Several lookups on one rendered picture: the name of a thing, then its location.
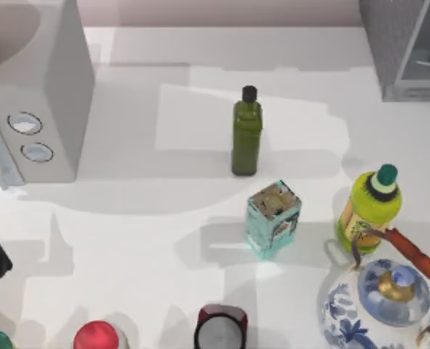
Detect grey cabinet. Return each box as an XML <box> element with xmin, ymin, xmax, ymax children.
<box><xmin>358</xmin><ymin>0</ymin><xmax>430</xmax><ymax>103</ymax></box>

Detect yellow-green bottle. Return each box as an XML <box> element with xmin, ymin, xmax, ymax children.
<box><xmin>336</xmin><ymin>164</ymin><xmax>402</xmax><ymax>254</ymax></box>

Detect dark green bottle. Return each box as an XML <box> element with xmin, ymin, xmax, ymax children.
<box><xmin>231</xmin><ymin>85</ymin><xmax>264</xmax><ymax>177</ymax></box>

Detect large microwave knob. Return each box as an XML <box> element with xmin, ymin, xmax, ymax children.
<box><xmin>7</xmin><ymin>112</ymin><xmax>44</xmax><ymax>135</ymax></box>

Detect red-capped bottle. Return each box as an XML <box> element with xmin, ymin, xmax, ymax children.
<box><xmin>73</xmin><ymin>320</ymin><xmax>131</xmax><ymax>349</ymax></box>

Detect red and black can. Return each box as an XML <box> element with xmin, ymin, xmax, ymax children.
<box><xmin>194</xmin><ymin>305</ymin><xmax>249</xmax><ymax>349</ymax></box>

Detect teal glass bottle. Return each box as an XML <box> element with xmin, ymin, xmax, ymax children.
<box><xmin>244</xmin><ymin>179</ymin><xmax>303</xmax><ymax>260</ymax></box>

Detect blue and white teapot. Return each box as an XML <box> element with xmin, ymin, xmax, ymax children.
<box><xmin>316</xmin><ymin>228</ymin><xmax>430</xmax><ymax>349</ymax></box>

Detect small microwave knob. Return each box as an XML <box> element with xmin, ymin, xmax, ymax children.
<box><xmin>20</xmin><ymin>142</ymin><xmax>55</xmax><ymax>163</ymax></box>

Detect pale microwave oven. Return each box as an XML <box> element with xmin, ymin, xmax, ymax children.
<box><xmin>0</xmin><ymin>0</ymin><xmax>95</xmax><ymax>190</ymax></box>

